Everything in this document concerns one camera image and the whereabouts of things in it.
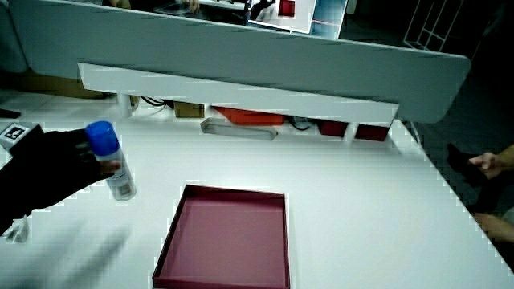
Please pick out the white desk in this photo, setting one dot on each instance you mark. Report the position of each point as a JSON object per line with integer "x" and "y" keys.
{"x": 341, "y": 200}

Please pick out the person's left forearm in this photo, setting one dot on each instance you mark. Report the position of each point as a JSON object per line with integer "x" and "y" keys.
{"x": 10, "y": 204}

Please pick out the flat black object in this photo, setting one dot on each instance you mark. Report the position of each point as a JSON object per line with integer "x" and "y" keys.
{"x": 8, "y": 113}

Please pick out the orange box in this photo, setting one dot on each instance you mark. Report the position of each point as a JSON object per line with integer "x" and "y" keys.
{"x": 253, "y": 117}

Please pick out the blue capped glue stick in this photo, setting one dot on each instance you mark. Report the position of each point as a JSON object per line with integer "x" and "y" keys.
{"x": 122, "y": 185}

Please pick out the another person's forearm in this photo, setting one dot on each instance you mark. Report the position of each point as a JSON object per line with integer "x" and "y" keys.
{"x": 508, "y": 157}

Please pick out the dark red shallow tray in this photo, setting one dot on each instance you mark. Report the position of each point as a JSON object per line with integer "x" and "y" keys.
{"x": 229, "y": 237}

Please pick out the white desk shelf riser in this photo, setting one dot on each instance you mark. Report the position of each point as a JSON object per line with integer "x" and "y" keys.
{"x": 241, "y": 96}

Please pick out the person's left hand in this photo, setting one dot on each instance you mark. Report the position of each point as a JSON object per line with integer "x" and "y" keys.
{"x": 52, "y": 168}

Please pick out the white board with red square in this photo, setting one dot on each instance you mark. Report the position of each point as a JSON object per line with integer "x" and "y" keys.
{"x": 289, "y": 14}

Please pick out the small cardboard box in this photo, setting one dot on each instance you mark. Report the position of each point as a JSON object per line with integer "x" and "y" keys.
{"x": 188, "y": 110}

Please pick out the grey desk partition panel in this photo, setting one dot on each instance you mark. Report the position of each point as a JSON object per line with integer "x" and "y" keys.
{"x": 241, "y": 52}

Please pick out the dark red box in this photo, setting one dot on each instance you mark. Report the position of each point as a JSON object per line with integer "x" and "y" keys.
{"x": 371, "y": 133}
{"x": 332, "y": 128}

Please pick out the brown cardboard box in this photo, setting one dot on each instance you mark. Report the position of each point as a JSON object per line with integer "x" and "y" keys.
{"x": 48, "y": 84}

